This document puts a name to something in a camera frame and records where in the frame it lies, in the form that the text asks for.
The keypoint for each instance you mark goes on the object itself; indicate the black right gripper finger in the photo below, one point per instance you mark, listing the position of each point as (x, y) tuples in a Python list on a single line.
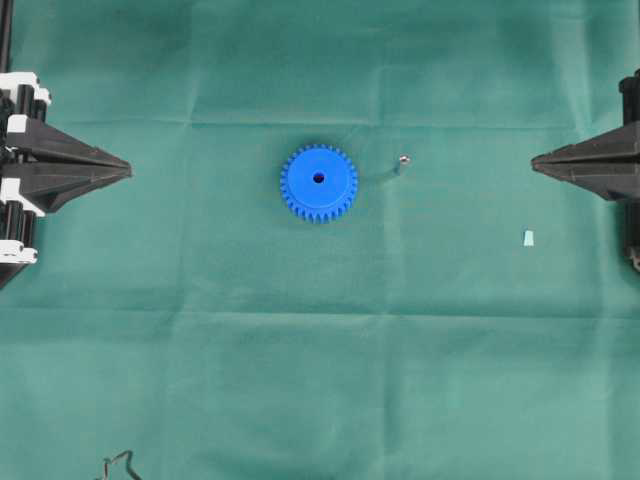
[(612, 181), (619, 145)]

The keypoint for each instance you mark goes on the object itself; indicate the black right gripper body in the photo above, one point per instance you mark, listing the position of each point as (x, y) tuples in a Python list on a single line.
[(629, 88)]

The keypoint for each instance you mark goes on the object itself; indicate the pale green tape piece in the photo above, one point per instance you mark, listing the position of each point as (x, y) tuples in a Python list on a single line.
[(528, 238)]

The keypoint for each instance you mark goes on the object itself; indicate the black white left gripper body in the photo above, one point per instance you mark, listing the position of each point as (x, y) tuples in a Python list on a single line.
[(22, 97)]

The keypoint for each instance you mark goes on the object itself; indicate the green cloth mat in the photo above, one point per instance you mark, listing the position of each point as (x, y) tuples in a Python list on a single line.
[(185, 314)]

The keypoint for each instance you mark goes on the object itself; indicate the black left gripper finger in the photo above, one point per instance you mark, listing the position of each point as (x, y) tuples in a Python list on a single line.
[(50, 186), (42, 140)]

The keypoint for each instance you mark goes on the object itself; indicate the blue plastic gear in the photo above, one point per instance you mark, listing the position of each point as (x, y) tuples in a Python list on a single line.
[(319, 183)]

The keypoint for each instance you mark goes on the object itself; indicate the black pole top left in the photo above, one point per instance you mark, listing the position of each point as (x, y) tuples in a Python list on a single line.
[(5, 34)]

